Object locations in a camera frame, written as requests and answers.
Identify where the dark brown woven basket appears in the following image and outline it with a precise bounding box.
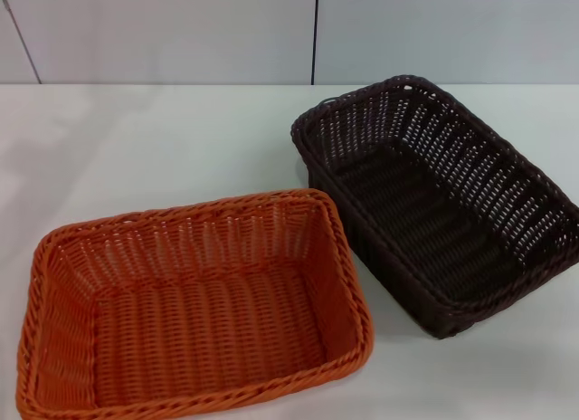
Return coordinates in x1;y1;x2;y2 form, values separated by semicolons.
289;74;579;342

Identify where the orange woven plastic basket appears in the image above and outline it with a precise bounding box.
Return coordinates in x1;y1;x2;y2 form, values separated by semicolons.
15;187;375;420

